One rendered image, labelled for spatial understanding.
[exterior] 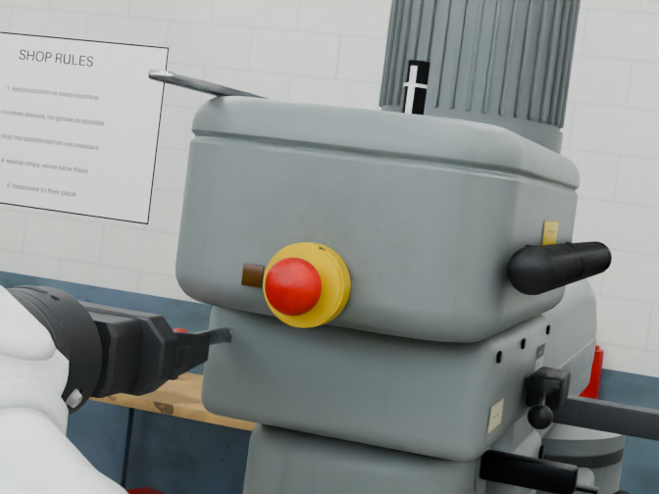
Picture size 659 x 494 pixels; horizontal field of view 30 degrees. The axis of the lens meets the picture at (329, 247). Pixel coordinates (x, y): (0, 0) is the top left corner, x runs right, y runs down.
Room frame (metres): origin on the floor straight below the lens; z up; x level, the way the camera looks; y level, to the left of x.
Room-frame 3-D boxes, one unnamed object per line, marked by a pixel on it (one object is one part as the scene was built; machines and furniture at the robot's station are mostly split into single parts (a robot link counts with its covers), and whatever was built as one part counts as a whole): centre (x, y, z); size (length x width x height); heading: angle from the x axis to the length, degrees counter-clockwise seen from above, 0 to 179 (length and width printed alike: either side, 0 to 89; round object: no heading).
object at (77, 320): (0.80, 0.17, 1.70); 0.13 x 0.12 x 0.10; 72
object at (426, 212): (1.09, -0.06, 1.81); 0.47 x 0.26 x 0.16; 162
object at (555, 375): (1.10, -0.21, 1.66); 0.12 x 0.04 x 0.04; 162
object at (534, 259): (1.07, -0.21, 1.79); 0.45 x 0.04 x 0.04; 162
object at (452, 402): (1.12, -0.07, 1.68); 0.34 x 0.24 x 0.10; 162
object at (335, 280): (0.86, 0.01, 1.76); 0.06 x 0.02 x 0.06; 72
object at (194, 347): (0.87, 0.09, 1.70); 0.06 x 0.02 x 0.03; 162
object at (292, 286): (0.84, 0.02, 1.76); 0.04 x 0.03 x 0.04; 72
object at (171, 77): (0.97, 0.09, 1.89); 0.24 x 0.04 x 0.01; 161
